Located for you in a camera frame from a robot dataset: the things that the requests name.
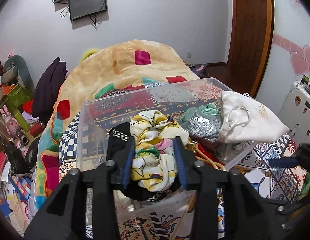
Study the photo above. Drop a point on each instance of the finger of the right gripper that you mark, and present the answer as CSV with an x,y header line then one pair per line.
x,y
285,162

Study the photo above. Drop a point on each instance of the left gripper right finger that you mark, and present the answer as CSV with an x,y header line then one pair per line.
x,y
247,215

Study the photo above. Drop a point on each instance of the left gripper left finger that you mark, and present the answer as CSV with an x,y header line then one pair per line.
x,y
62,216

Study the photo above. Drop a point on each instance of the white drawstring bag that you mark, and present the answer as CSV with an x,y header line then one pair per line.
x,y
245,119

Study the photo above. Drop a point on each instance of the grey knitted pouch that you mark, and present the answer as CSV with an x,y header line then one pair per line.
x,y
200,127

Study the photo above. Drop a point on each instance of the clear plastic storage box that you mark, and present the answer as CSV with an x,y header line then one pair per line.
x,y
171,217

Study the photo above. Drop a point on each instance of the floral yellow scrunchie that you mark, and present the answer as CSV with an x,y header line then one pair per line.
x,y
154,164

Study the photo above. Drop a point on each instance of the red drawstring pouch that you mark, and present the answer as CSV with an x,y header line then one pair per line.
x,y
208,148

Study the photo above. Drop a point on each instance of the green knitted pouch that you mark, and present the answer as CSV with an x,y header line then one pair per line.
x,y
208,111

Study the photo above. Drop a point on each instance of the white suitcase with stickers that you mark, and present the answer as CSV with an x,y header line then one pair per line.
x,y
295,112

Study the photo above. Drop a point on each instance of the white heart wardrobe door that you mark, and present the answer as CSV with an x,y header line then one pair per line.
x,y
289,58

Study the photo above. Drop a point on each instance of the red thermos cup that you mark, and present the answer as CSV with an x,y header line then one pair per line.
x,y
37,128

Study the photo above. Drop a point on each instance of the green bottle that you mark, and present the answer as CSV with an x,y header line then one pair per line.
x,y
21,121

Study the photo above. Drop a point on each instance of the pink rabbit doll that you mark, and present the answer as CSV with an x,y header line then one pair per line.
x,y
10,122

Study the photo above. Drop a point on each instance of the purple backpack on floor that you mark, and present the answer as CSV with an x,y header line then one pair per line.
x,y
199,70

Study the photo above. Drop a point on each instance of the green storage box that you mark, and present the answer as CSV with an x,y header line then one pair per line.
x,y
17,96

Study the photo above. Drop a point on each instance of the dark purple jacket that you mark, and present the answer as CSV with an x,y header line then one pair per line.
x,y
47,90

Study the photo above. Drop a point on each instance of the grey plush toy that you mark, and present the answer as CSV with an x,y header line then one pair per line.
x,y
15,68

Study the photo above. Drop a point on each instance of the brown wooden door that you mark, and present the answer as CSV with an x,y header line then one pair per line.
x,y
250,43

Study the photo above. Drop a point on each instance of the yellow curved pillow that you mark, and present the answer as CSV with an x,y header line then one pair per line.
x,y
88,53

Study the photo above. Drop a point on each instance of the beige plush blanket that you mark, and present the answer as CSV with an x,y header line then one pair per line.
x,y
128,64

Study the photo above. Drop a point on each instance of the small black monitor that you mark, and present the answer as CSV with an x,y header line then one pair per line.
x,y
82,8

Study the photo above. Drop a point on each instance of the white wall socket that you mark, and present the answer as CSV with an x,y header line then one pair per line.
x,y
188,55

